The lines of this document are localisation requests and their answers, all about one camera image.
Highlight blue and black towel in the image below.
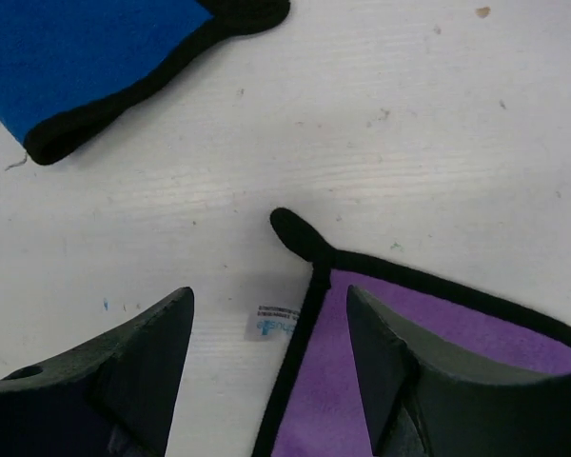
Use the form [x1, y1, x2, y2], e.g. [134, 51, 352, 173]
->
[0, 0, 290, 166]

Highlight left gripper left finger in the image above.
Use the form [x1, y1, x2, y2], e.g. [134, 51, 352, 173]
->
[0, 288, 193, 456]

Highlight white towel label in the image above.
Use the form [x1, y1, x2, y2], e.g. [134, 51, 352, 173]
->
[245, 305, 300, 341]

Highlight purple and black towel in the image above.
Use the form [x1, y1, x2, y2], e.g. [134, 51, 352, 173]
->
[253, 208, 571, 456]

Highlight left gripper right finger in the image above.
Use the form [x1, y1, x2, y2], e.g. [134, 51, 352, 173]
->
[346, 287, 571, 456]

